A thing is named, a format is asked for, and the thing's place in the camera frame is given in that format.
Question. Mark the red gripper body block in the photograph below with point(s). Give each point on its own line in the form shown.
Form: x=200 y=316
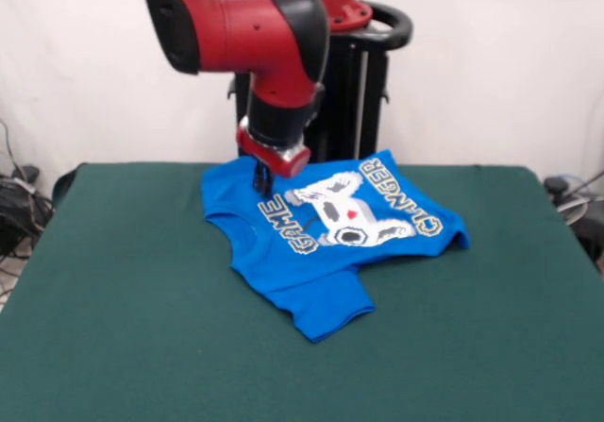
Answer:
x=269 y=160

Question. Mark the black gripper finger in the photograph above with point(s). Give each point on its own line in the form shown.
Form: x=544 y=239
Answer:
x=267 y=183
x=258 y=176

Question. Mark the blue printed t-shirt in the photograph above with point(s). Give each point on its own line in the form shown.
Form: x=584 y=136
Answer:
x=292 y=280

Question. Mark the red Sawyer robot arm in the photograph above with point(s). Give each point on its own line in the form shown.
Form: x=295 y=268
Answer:
x=245 y=35

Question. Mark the dark green table cloth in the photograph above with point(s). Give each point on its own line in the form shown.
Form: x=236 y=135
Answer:
x=118 y=299

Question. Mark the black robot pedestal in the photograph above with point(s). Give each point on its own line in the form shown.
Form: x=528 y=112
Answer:
x=354 y=101

